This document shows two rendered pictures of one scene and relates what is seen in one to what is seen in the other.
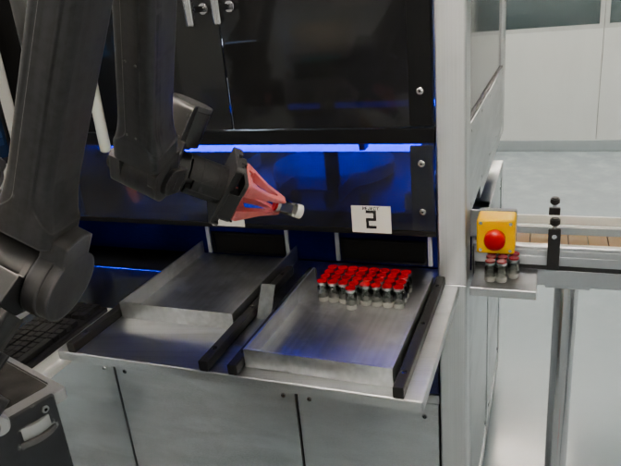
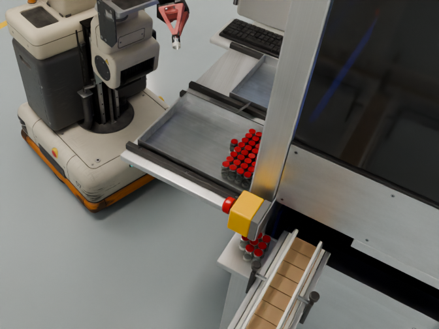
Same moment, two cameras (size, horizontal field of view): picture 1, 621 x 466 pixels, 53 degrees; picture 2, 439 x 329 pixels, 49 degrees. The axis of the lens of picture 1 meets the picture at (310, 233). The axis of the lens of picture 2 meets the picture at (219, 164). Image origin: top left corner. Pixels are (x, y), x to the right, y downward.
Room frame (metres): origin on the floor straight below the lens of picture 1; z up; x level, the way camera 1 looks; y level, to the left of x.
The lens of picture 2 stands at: (1.08, -1.04, 1.88)
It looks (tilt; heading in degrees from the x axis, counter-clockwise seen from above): 47 degrees down; 91
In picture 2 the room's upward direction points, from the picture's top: 8 degrees clockwise
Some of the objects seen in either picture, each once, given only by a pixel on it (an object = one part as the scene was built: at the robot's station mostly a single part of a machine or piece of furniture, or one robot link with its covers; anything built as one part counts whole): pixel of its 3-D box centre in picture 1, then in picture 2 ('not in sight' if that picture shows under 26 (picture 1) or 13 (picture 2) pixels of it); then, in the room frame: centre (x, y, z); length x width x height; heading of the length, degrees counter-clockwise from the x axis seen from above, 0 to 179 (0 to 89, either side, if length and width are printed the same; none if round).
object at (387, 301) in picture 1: (359, 293); (238, 152); (1.10, -0.09, 0.91); 0.18 x 0.02 x 0.05; 67
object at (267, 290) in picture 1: (255, 313); (228, 102); (1.05, 0.12, 0.91); 0.14 x 0.03 x 0.06; 158
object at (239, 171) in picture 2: (366, 283); (252, 158); (1.15, -0.10, 0.91); 0.18 x 0.02 x 0.05; 67
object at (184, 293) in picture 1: (215, 278); (292, 94); (1.26, 0.22, 0.90); 0.34 x 0.26 x 0.04; 158
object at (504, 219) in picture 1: (496, 230); (247, 215); (1.14, -0.37, 1.00); 0.08 x 0.07 x 0.07; 158
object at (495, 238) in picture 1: (494, 239); (230, 206); (1.10, -0.35, 1.00); 0.04 x 0.04 x 0.04; 68
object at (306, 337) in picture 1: (347, 317); (211, 141); (1.02, -0.05, 0.90); 0.34 x 0.26 x 0.04; 157
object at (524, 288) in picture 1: (505, 278); (253, 256); (1.18, -0.40, 0.87); 0.14 x 0.13 x 0.02; 158
